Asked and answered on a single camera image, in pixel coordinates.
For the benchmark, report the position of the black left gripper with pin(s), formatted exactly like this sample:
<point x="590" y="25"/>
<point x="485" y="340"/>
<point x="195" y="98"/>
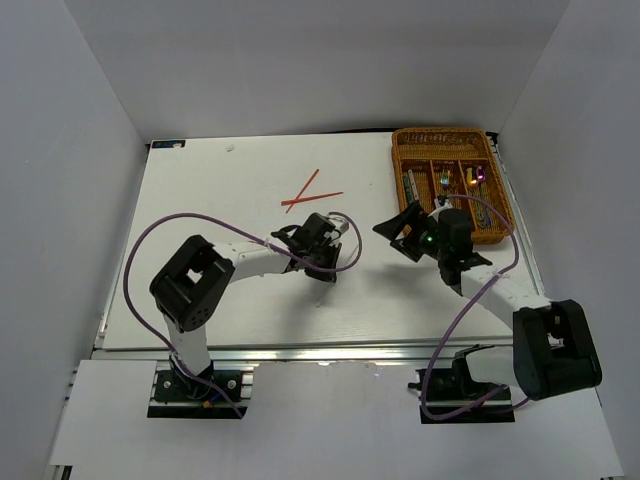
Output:
<point x="333" y="250"/>

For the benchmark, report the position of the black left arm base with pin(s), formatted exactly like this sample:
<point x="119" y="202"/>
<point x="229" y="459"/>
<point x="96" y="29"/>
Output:
<point x="174" y="396"/>

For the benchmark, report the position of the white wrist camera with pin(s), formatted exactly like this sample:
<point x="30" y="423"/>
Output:
<point x="340" y="225"/>
<point x="441" y="203"/>

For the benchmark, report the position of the blue table label sticker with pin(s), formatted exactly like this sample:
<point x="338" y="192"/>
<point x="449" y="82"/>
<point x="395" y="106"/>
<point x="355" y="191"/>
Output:
<point x="168" y="144"/>

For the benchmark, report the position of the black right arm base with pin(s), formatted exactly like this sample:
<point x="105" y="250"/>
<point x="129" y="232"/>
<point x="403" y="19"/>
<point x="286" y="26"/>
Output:
<point x="452" y="387"/>

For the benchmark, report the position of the purple iridescent spoon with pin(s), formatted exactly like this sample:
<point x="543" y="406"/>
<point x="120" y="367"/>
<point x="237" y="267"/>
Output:
<point x="481" y="178"/>

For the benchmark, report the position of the woven wicker cutlery tray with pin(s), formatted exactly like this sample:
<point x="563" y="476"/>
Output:
<point x="458" y="163"/>

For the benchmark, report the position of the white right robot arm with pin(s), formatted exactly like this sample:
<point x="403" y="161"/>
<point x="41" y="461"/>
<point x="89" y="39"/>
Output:
<point x="552" y="351"/>

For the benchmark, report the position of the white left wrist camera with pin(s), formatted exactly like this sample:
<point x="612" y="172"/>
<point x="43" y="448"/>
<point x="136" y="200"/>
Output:
<point x="340" y="225"/>

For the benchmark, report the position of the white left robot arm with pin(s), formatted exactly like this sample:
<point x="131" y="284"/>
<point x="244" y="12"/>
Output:
<point x="189" y="287"/>

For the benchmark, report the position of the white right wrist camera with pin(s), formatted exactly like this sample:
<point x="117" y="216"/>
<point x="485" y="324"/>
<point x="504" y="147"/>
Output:
<point x="441" y="203"/>

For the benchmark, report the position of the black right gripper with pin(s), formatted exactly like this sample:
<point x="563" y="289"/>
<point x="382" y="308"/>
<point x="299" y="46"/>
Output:
<point x="392" y="228"/>

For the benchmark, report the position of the gold ornate rainbow spoon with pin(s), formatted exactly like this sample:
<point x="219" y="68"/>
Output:
<point x="470" y="179"/>

